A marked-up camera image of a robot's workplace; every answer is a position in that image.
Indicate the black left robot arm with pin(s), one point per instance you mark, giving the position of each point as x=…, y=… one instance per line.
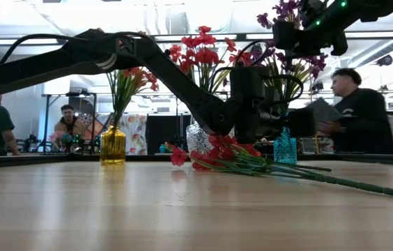
x=175, y=80

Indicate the black panel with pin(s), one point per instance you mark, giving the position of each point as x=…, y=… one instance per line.
x=165, y=134

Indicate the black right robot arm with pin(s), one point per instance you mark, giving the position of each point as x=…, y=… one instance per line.
x=367, y=10

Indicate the round black ceiling device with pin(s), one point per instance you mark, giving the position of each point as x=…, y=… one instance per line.
x=385, y=60

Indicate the purple artificial flower bunch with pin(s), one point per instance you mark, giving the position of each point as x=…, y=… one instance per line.
x=316, y=62
x=287, y=7

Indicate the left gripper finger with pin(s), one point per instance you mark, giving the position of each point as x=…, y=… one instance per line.
x=302, y=122

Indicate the orange artificial flower bunch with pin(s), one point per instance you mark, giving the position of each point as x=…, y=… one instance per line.
x=120, y=90
x=147, y=76

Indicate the overhead frame beam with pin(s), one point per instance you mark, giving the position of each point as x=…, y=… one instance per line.
x=374, y=35

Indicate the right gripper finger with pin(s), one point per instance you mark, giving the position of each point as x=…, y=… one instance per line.
x=287, y=35

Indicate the yellow glass vase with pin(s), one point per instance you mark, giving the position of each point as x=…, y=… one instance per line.
x=113, y=146

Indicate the grey ceiling duct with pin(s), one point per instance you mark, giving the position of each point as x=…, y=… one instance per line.
x=391, y=45

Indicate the teal glass vase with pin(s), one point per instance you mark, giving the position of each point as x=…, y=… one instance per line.
x=285, y=150

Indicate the clear glass vase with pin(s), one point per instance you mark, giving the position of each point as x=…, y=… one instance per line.
x=196, y=141

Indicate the black table frame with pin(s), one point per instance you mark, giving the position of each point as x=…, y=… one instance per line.
x=43, y=161

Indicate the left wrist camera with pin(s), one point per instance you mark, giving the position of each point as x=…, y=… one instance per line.
x=248, y=83

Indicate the grey laptop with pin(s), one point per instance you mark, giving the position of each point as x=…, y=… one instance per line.
x=325, y=109

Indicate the floral patterned cloth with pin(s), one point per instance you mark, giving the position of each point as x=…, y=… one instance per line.
x=135, y=134

